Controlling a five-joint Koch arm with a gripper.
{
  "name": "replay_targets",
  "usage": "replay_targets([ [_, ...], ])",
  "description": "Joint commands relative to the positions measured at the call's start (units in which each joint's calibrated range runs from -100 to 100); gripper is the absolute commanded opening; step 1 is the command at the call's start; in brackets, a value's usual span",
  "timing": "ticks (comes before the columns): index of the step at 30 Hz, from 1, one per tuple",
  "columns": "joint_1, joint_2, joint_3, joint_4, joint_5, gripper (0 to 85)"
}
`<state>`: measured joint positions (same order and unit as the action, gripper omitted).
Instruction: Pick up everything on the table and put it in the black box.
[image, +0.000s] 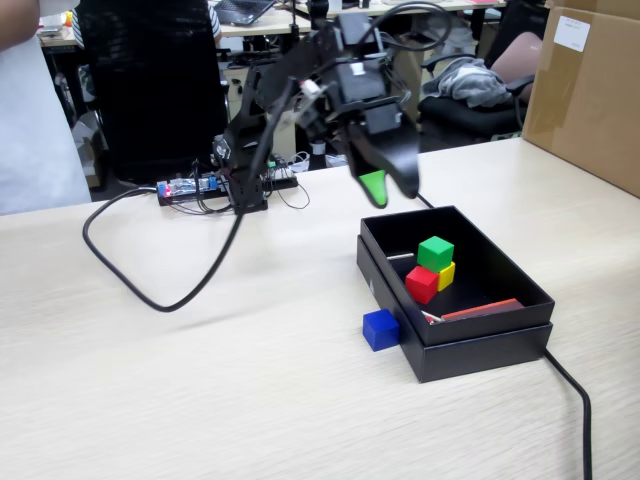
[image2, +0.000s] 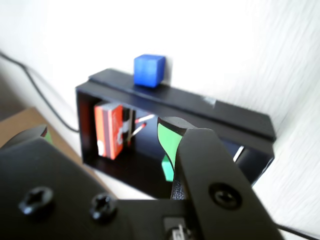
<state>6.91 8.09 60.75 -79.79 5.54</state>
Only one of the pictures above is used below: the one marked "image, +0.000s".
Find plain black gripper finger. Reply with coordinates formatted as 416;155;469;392
360;121;423;200

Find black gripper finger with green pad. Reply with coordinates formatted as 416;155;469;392
343;123;391;211

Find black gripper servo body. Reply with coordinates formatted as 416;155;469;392
328;57;406;136

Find green wooden cube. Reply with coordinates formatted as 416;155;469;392
416;236;456;273

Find red wooden cube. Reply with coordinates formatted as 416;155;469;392
404;265;440;305

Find yellow wooden cube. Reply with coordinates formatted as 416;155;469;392
436;261;457;292

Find blue wooden cube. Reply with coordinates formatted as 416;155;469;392
362;308;401;352

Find person's bare forearm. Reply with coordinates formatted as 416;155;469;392
0;0;41;51

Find black cardboard box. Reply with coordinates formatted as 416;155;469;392
359;204;557;347

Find black open box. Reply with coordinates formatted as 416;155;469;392
356;234;554;385

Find white open cardboard box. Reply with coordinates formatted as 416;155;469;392
74;112;107;190

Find grey crumpled clothing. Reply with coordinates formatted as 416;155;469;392
422;57;514;109

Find light wooden office desk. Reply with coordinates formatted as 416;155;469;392
219;0;509;39

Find dark open laptop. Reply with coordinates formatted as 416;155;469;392
214;0;277;27

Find pink-backed office chair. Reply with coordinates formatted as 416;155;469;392
417;32;544;141

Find flat red-orange card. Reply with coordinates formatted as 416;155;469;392
441;298;525;321

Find large brown cardboard carton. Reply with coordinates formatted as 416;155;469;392
521;0;640;199

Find controller board with red LED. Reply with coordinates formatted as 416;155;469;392
156;176;222;200

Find white shipping label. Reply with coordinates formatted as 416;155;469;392
556;14;591;52

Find black mesh office chair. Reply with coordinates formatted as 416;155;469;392
74;0;232;187

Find person's white shirt torso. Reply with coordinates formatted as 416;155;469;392
0;34;94;217

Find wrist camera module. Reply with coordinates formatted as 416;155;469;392
292;79;337;140

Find tall beige desk pedestal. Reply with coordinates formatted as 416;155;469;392
389;32;476;134

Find beige drawer pedestal, black handles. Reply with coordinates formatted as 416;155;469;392
219;63;297;161

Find thick black camera cable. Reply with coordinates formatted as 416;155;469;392
82;74;301;314

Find thick black power cable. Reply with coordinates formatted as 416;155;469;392
415;192;594;480

